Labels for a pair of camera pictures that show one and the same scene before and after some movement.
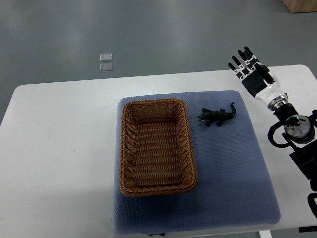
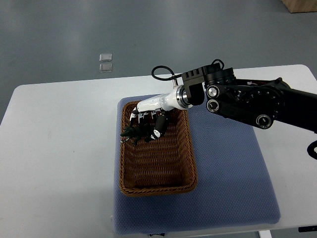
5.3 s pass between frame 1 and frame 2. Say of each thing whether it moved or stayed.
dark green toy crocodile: moved
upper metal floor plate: stayed
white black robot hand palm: moved
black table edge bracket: stayed
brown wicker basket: stayed
